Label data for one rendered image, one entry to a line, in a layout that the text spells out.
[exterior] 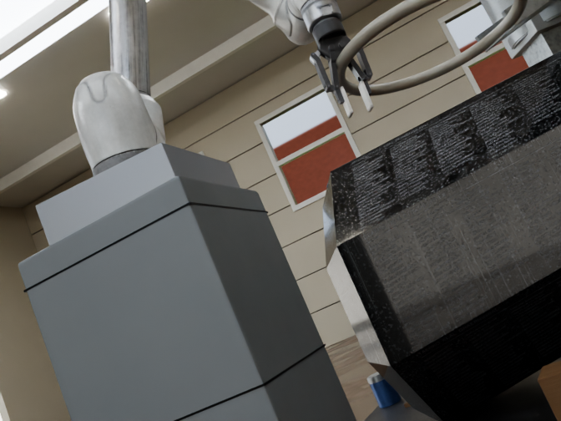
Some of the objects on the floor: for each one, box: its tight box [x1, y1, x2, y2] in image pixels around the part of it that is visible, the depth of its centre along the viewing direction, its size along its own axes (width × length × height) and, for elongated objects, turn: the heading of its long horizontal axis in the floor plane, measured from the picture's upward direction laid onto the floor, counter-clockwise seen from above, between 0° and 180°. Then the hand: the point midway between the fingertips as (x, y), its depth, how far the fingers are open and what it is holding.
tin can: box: [366, 373, 402, 408], centre depth 251 cm, size 10×10×13 cm
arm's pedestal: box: [18, 176, 356, 421], centre depth 126 cm, size 50×50×80 cm
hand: (356, 100), depth 141 cm, fingers closed on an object, 4 cm apart
